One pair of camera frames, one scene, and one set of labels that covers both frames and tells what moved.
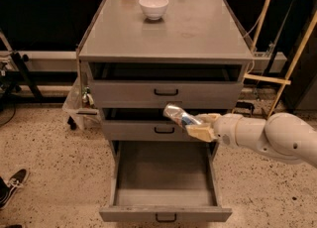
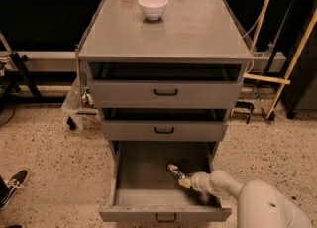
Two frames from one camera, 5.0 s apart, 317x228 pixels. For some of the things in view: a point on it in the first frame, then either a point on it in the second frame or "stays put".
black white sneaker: (8, 189) stays put
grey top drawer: (158, 94) stays put
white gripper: (225, 129) to (197, 181)
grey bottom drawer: (164, 181) stays put
